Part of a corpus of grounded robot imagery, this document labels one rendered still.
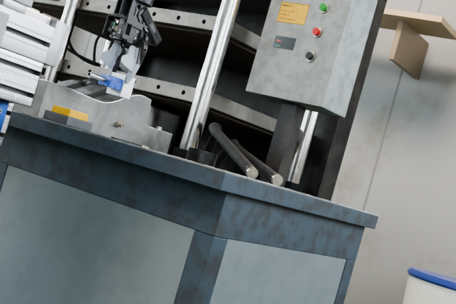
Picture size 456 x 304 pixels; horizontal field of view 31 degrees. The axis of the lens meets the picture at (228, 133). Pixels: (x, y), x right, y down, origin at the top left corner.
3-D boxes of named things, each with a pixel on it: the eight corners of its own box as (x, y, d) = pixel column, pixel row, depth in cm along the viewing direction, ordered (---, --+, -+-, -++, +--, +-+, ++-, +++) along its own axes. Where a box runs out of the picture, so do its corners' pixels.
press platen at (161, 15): (222, 32, 276) (226, 17, 276) (13, -2, 341) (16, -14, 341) (326, 86, 336) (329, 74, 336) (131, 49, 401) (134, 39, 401)
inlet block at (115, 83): (93, 86, 195) (100, 64, 195) (78, 83, 198) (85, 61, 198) (129, 99, 205) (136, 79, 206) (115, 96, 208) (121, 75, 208)
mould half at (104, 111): (37, 117, 198) (53, 62, 199) (-29, 98, 214) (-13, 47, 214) (167, 154, 239) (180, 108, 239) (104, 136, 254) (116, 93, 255)
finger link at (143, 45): (126, 64, 203) (130, 30, 205) (131, 66, 205) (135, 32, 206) (140, 62, 201) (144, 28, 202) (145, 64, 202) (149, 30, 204)
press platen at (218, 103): (201, 104, 275) (205, 89, 275) (-5, 56, 340) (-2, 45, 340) (309, 146, 335) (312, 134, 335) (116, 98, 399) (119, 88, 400)
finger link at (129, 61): (112, 79, 199) (117, 41, 201) (129, 85, 204) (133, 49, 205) (123, 78, 197) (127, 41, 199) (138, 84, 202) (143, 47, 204)
